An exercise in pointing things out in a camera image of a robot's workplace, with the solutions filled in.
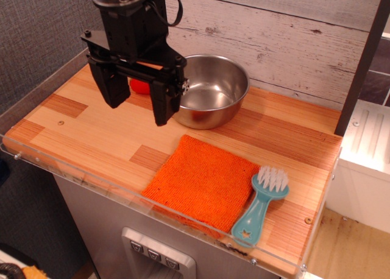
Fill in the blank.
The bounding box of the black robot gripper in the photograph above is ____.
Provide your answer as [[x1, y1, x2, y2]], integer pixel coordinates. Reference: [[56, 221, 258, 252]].
[[81, 9, 186, 126]]

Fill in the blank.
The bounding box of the red toy strawberry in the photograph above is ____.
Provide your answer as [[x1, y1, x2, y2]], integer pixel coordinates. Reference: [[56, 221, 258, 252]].
[[129, 79, 150, 94]]

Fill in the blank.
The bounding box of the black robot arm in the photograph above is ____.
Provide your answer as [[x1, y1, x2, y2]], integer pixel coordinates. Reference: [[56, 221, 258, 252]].
[[81, 0, 188, 126]]

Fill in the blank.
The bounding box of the stainless steel pot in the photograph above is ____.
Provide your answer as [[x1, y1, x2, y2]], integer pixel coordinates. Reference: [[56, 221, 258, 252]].
[[173, 54, 250, 130]]

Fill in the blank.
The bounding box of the orange knitted cloth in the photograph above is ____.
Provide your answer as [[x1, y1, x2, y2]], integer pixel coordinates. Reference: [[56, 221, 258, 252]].
[[142, 135, 259, 239]]

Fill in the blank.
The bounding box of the grey toy cabinet front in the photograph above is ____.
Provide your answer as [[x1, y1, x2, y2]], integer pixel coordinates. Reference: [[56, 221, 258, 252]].
[[55, 176, 278, 278]]

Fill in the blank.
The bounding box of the teal dish brush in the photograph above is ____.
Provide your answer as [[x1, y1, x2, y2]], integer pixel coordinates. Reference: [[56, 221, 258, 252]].
[[231, 166, 289, 247]]

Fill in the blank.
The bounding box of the silver button panel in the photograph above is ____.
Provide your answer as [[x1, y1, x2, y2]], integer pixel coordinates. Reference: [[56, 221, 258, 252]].
[[121, 227, 197, 278]]

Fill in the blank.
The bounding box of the orange and black object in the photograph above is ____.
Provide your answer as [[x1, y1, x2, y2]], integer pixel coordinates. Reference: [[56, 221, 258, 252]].
[[1, 263, 48, 279]]

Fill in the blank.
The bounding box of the white toy sink unit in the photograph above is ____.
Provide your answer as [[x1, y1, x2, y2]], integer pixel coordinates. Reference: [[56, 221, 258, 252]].
[[326, 101, 389, 232]]

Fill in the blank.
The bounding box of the black cable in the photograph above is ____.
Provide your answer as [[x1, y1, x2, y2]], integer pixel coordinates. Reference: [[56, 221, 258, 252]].
[[163, 0, 184, 27]]

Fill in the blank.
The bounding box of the clear acrylic guard rail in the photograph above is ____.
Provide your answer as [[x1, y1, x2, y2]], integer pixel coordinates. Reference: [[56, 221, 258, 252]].
[[0, 132, 344, 279]]

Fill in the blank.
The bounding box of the dark grey right post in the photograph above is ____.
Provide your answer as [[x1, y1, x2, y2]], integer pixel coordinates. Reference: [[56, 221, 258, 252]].
[[334, 0, 389, 136]]

